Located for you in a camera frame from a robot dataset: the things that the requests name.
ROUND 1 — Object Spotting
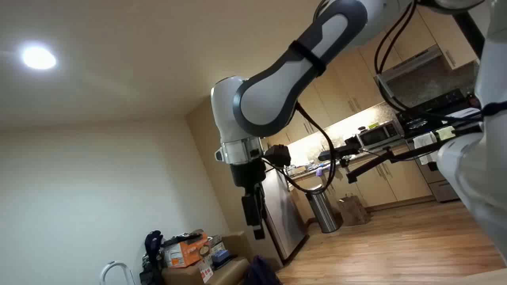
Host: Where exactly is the silver microwave oven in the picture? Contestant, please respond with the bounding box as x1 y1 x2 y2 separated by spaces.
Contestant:
356 120 402 149

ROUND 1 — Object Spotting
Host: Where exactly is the stainless steel refrigerator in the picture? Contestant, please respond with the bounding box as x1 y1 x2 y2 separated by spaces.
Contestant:
263 170 307 265

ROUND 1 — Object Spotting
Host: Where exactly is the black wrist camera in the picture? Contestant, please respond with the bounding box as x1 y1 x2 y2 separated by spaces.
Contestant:
265 144 291 168

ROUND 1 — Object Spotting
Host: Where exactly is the stainless steel trash can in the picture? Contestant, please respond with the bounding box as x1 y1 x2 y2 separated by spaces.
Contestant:
307 192 341 233

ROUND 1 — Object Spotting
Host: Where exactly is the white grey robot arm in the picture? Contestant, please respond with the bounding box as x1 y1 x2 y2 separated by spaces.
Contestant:
211 0 507 258

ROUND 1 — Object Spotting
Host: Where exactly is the round ceiling light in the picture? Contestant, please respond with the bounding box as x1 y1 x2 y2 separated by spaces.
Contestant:
19 43 59 71

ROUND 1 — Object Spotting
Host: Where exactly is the brown paper bag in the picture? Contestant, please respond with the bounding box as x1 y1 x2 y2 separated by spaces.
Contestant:
341 196 371 227

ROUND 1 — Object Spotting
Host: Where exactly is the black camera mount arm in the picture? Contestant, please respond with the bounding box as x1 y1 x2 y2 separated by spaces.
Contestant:
318 125 480 184

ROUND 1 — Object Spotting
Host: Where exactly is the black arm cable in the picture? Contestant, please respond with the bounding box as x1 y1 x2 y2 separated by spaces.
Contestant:
274 101 339 195

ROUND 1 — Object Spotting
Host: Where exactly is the orange cardboard box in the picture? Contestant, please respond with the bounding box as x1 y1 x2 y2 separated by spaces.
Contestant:
163 233 209 269

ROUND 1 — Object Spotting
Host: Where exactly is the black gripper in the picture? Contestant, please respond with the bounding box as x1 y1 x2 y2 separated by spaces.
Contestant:
230 158 265 239

